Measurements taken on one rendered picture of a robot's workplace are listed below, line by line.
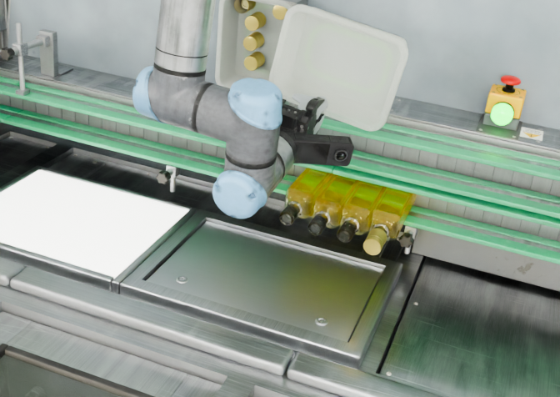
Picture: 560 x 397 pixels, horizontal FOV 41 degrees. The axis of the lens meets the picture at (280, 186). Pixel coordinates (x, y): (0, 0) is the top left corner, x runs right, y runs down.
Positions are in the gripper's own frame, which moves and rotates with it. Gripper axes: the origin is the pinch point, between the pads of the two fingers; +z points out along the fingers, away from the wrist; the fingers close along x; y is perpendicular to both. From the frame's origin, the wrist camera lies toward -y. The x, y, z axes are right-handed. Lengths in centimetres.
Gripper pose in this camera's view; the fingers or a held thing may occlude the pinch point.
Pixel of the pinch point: (326, 106)
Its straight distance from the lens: 137.0
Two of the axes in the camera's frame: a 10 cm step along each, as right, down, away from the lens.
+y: -9.2, -3.3, 2.3
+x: -1.5, 8.1, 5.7
